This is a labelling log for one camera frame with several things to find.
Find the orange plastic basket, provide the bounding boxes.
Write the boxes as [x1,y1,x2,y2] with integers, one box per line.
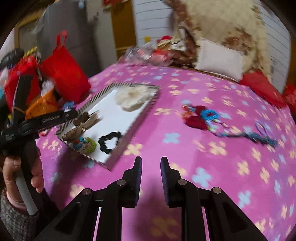
[25,89,59,120]

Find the red heart pillow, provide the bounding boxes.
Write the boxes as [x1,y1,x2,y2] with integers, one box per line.
[239,70,287,108]

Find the multicolour bead bracelet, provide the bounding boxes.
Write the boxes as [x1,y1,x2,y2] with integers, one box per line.
[208,119,231,138]

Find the pink floral bed sheet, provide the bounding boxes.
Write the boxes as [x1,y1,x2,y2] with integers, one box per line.
[38,64,295,240]

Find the blue bead bracelet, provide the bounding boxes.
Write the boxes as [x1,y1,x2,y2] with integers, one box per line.
[200,109,220,122]

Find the floral beige quilt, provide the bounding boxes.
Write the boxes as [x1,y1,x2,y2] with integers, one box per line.
[165,1,271,80]

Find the blue hair claw clip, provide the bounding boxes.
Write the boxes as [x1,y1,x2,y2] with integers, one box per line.
[63,101,74,110]

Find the red gift bag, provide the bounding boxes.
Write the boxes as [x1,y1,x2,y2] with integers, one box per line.
[40,31,91,103]

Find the black scrunchie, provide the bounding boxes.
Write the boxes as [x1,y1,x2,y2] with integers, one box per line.
[98,132,122,155]

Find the striped white tray box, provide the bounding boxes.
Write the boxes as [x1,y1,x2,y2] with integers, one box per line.
[77,82,160,170]

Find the white cushion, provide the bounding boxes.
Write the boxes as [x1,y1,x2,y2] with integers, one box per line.
[195,39,243,81]

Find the santa plush toy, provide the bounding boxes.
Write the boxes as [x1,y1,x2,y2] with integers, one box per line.
[157,35,172,48]

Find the cream dotted scrunchie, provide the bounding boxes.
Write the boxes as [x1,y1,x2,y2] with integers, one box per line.
[114,85,154,112]

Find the navy striped ribbon bow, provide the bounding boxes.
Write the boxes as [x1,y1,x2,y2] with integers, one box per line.
[226,132,278,148]

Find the person left hand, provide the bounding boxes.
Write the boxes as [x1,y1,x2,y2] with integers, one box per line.
[2,147,44,208]

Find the teal green bead bracelet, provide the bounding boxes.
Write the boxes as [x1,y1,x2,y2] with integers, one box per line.
[72,136,97,154]

